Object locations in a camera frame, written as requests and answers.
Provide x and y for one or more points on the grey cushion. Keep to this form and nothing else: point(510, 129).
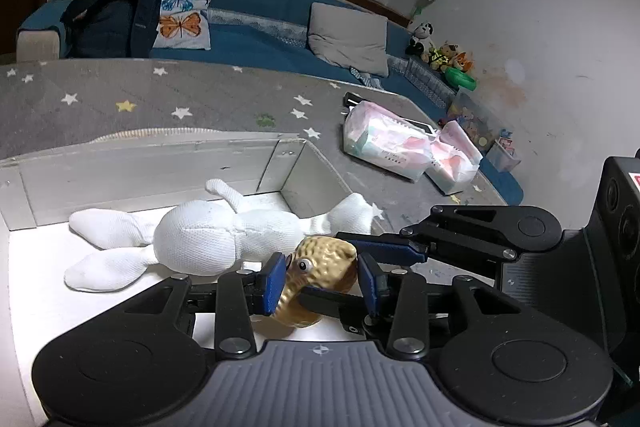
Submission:
point(350, 37)

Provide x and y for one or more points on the black cardboard box white inside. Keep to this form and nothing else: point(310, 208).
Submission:
point(150, 172)

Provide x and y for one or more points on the blue sofa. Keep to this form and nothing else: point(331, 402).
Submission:
point(260, 7)

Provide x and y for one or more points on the brown bear plush toy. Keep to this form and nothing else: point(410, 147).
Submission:
point(442, 56)

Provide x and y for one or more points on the clear plastic toy bin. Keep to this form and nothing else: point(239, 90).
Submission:
point(475, 117)

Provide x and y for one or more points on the green plastic bowl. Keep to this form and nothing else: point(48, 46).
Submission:
point(461, 79)

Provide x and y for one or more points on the small pink tissue pack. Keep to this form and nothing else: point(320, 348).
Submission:
point(457, 157)

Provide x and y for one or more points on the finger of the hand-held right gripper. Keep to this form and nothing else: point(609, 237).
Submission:
point(335, 304)
point(385, 249)

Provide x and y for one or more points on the large pink tissue pack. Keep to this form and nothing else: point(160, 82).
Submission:
point(385, 142)

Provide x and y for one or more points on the tan peanut toy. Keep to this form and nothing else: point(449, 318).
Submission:
point(325, 257)

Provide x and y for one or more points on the plaid cloth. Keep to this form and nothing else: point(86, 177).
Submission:
point(367, 78)

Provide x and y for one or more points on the black phone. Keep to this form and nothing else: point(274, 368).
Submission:
point(352, 99)

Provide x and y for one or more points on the panda plush toy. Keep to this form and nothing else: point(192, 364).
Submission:
point(421, 39)

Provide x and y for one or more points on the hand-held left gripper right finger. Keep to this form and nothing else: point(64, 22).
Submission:
point(371, 287)

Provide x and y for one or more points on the white plush doll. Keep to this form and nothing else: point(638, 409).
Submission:
point(200, 237)

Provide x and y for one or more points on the small clear plastic box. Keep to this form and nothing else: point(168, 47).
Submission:
point(502, 154)

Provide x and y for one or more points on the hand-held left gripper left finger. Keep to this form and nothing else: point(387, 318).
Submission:
point(275, 283)

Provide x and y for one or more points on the dark blue backpack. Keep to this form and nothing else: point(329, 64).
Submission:
point(112, 19)

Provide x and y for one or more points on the orange fox plush toy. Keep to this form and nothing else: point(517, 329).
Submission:
point(464, 63)

